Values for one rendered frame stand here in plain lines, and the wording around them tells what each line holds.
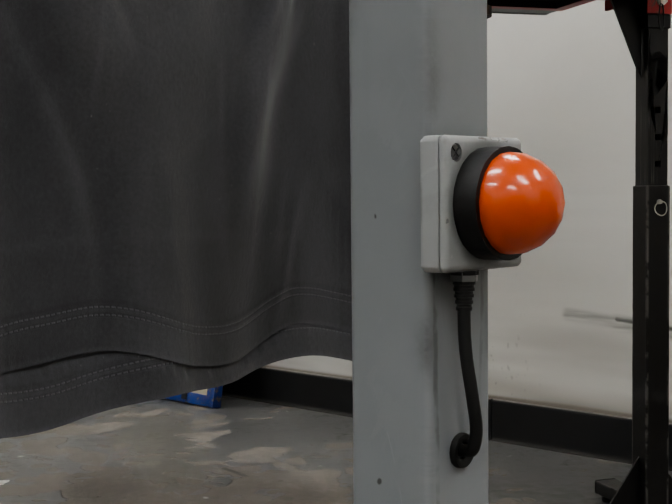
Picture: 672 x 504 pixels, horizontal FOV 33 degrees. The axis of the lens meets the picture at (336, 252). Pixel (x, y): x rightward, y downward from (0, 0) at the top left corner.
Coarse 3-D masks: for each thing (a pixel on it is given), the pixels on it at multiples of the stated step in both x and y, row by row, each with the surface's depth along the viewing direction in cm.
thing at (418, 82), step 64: (384, 0) 43; (448, 0) 43; (384, 64) 43; (448, 64) 43; (384, 128) 43; (448, 128) 43; (384, 192) 44; (448, 192) 41; (384, 256) 44; (448, 256) 41; (384, 320) 44; (448, 320) 43; (384, 384) 44; (448, 384) 43; (384, 448) 44; (448, 448) 44
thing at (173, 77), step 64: (0, 0) 62; (64, 0) 64; (128, 0) 67; (192, 0) 71; (256, 0) 76; (320, 0) 81; (0, 64) 62; (64, 64) 65; (128, 64) 67; (192, 64) 71; (256, 64) 76; (320, 64) 81; (0, 128) 62; (64, 128) 65; (128, 128) 68; (192, 128) 72; (256, 128) 76; (320, 128) 81; (0, 192) 63; (64, 192) 65; (128, 192) 68; (192, 192) 72; (256, 192) 77; (320, 192) 82; (0, 256) 63; (64, 256) 66; (128, 256) 68; (192, 256) 72; (256, 256) 78; (320, 256) 82; (0, 320) 63; (64, 320) 66; (128, 320) 68; (192, 320) 72; (256, 320) 78; (320, 320) 83; (0, 384) 63; (64, 384) 66; (128, 384) 68; (192, 384) 72
